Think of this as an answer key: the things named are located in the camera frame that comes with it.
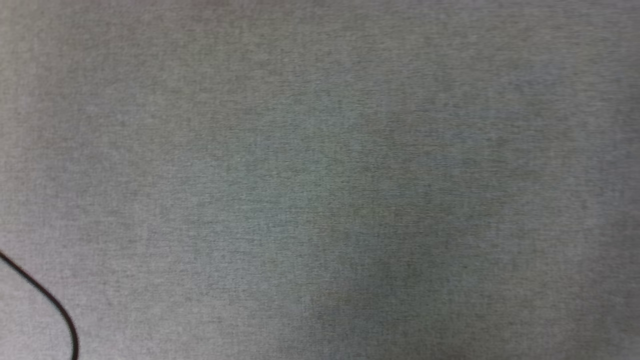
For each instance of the grey fabric sofa cushion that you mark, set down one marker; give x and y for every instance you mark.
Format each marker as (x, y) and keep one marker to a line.
(320, 175)

